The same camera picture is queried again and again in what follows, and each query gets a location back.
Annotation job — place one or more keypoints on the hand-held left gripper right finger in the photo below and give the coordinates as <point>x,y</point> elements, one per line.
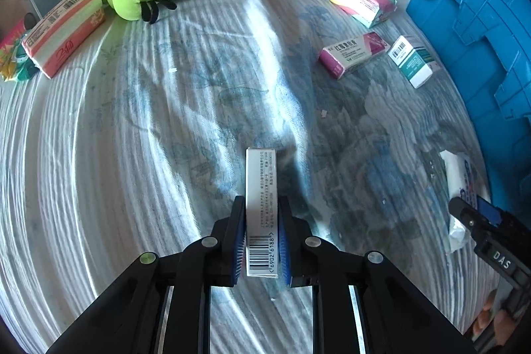
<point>284,242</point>

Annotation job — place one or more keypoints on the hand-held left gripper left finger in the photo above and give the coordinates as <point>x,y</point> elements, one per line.
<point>239,238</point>

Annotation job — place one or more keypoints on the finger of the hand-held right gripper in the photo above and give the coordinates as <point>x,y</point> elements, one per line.
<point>464,213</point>
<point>488,211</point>

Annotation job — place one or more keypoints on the white tissue pack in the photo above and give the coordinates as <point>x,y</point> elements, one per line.
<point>460,188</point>

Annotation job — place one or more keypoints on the white slim barcode box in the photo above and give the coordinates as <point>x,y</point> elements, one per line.
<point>261,192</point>

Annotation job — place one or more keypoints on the blue plastic storage crate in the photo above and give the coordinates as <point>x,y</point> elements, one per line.
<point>477,5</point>

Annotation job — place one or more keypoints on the person's right hand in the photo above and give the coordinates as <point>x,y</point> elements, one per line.
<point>487,316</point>

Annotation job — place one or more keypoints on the white teal medicine box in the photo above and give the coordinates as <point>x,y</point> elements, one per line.
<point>415,61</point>

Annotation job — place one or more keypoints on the pink yellow medicine box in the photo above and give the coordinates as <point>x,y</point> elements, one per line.
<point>363,1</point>

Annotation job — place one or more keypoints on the pink white box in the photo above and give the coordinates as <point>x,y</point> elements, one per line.
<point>62,32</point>

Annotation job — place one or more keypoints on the teal baby toy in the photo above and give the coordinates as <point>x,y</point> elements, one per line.
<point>18,65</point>

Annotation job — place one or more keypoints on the pink cylindrical can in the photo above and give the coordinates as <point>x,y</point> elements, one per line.
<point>10,34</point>

